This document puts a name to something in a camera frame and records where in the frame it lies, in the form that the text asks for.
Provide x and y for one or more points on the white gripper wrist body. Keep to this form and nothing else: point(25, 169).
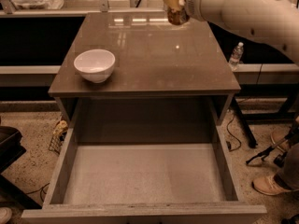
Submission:
point(204, 10)

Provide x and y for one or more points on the orange soda can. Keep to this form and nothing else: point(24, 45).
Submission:
point(177, 17)

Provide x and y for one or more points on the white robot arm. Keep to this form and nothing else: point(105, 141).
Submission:
point(272, 22)

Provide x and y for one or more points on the grey cabinet with glossy top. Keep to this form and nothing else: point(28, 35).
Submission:
point(170, 84)

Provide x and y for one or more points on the open grey top drawer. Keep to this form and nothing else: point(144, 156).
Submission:
point(144, 161)

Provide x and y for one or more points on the clear plastic water bottle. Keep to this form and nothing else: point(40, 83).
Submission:
point(236, 55)

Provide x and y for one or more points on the white ceramic bowl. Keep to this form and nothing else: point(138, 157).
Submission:
point(95, 65)

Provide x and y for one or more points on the tan work boot far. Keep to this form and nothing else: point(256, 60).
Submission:
point(277, 136)

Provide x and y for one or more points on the tan work boot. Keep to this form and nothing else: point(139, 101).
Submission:
point(270, 185)
point(277, 136)

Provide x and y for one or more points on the black tripod stand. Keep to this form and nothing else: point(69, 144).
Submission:
point(279, 159)

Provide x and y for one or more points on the tan work boot near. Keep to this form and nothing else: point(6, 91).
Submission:
point(270, 185)

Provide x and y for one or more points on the dark trouser leg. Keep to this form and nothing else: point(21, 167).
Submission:
point(289, 173)

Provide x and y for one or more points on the dark chair at left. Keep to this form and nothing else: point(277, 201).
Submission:
point(10, 150)

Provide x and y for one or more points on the white shoe bottom left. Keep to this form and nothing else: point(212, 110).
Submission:
point(5, 215)

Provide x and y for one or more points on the small wire basket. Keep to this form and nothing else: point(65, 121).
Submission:
point(58, 136)

